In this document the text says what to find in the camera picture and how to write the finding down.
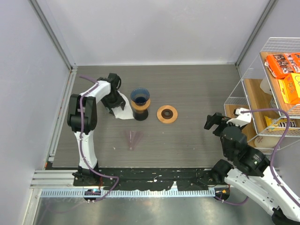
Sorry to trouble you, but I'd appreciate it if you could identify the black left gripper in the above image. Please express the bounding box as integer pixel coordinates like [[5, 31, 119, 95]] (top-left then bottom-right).
[[102, 92, 126, 115]]

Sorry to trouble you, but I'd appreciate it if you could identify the white paper coffee filter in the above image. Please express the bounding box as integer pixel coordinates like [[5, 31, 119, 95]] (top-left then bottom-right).
[[112, 91, 134, 120]]

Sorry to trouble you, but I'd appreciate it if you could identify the blue glass dripper cone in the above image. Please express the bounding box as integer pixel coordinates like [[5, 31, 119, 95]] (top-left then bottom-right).
[[130, 88, 150, 105]]

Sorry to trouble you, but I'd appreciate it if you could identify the bamboo dripper ring holder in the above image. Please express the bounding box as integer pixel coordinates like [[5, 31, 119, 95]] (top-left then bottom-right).
[[131, 98, 151, 111]]

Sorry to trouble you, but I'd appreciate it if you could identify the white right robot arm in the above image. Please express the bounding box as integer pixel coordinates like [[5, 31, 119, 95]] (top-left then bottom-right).
[[204, 108, 300, 225]]

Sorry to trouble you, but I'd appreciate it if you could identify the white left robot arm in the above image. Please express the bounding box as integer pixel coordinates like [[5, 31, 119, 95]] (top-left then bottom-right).
[[67, 73, 126, 187]]

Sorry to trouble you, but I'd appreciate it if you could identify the wooden board under shelf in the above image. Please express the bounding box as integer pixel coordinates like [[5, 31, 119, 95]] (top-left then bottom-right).
[[231, 78, 274, 154]]

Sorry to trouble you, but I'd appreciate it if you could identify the yellow candy bag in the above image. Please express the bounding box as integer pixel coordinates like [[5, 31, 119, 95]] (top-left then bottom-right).
[[264, 116, 299, 128]]

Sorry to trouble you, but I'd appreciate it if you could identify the yellow orange snack box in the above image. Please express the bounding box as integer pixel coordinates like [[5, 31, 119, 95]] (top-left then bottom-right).
[[278, 73, 300, 105]]

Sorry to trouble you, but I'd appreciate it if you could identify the orange snack bag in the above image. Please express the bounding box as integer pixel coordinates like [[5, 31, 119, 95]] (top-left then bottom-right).
[[265, 52, 300, 79]]

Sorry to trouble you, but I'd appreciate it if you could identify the bamboo dripper ring on table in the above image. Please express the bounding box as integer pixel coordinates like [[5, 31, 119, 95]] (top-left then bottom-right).
[[156, 105, 178, 124]]

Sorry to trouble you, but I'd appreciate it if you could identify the white wire shelf rack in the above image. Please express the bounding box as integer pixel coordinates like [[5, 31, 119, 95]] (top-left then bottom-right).
[[224, 37, 300, 155]]

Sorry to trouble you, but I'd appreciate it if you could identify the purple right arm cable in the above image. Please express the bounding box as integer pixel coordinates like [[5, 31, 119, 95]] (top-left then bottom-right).
[[214, 108, 300, 207]]

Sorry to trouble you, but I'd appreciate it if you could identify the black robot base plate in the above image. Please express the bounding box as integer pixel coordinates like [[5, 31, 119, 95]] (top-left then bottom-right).
[[72, 167, 225, 191]]

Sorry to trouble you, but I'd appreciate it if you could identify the white slotted cable duct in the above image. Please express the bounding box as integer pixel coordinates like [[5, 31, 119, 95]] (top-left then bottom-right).
[[40, 188, 215, 198]]

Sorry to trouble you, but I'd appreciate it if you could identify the aluminium frame rail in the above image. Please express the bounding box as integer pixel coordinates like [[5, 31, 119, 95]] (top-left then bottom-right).
[[30, 170, 75, 188]]

